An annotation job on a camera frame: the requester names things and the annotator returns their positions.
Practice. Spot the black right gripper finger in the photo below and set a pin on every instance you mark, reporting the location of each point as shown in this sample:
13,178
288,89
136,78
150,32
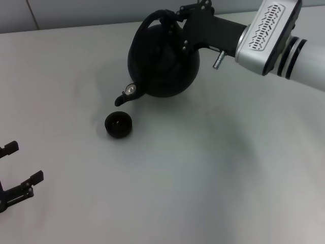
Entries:
195,5
175,28

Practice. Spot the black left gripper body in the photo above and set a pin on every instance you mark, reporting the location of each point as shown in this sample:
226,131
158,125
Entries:
2,198

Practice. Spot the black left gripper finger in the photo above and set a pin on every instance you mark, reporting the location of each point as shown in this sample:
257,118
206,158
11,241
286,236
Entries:
10,148
25,188

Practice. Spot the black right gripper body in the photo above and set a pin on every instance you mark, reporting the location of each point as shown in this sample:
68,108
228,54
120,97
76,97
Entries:
213,30

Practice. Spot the black round teapot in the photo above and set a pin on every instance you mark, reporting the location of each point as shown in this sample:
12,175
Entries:
157,71

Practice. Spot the dark brown teacup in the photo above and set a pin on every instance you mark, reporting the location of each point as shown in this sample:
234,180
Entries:
118,125

